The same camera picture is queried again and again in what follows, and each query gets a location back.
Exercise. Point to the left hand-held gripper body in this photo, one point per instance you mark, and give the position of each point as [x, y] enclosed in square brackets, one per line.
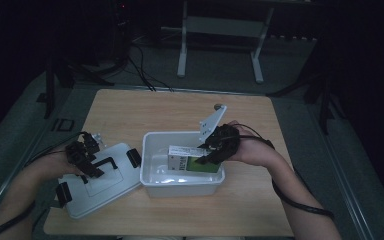
[83, 150]

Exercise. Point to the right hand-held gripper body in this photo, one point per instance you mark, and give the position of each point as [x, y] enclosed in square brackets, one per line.
[225, 141]

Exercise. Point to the green and white carton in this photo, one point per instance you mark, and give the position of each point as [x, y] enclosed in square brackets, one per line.
[180, 163]

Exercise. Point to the white lid with black latches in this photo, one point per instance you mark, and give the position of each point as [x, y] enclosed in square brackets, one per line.
[96, 200]

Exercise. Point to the white plastic storage box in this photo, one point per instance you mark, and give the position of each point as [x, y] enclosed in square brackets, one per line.
[180, 188]

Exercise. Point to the person's right hand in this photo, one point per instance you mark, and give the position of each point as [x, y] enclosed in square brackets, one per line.
[253, 150]

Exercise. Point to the person's left hand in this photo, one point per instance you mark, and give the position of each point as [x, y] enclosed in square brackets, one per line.
[56, 166]

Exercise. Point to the small grey round object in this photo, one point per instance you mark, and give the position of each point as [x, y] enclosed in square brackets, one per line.
[217, 106]

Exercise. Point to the black metal stand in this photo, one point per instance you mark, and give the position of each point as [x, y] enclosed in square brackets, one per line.
[49, 93]
[323, 110]

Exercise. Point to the black equipment tower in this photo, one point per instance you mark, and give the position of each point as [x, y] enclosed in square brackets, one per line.
[121, 33]

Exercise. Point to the black rectangular frame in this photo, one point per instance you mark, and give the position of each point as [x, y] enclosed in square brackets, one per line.
[59, 125]

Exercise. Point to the white metal-frame table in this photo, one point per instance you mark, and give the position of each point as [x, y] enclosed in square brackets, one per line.
[223, 26]

